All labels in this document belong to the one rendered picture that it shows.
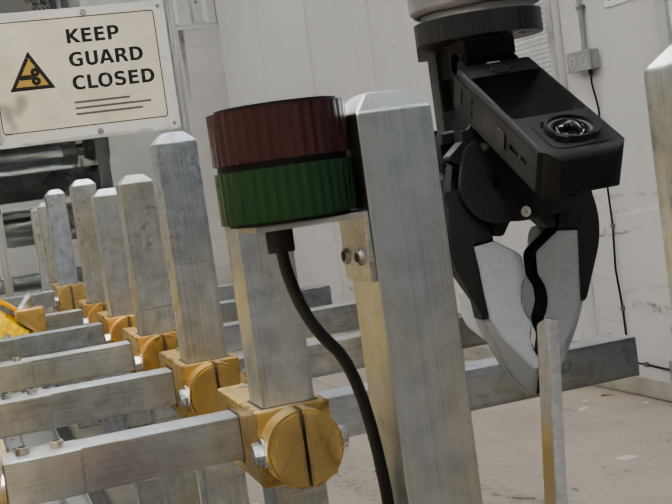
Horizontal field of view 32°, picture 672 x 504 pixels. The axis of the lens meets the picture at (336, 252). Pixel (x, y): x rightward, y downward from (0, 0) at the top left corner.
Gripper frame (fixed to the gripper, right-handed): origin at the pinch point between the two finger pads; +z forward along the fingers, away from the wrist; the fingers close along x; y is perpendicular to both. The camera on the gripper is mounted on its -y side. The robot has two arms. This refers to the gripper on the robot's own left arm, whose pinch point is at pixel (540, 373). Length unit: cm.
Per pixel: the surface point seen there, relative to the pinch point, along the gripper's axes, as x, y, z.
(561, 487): 3.9, -8.7, 3.7
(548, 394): 3.0, -6.7, -0.3
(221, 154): 18.1, -10.4, -14.0
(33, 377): 25, 68, 4
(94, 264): 13, 114, -4
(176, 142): 11.4, 39.0, -16.9
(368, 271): 12.6, -10.8, -8.2
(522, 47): -224, 438, -57
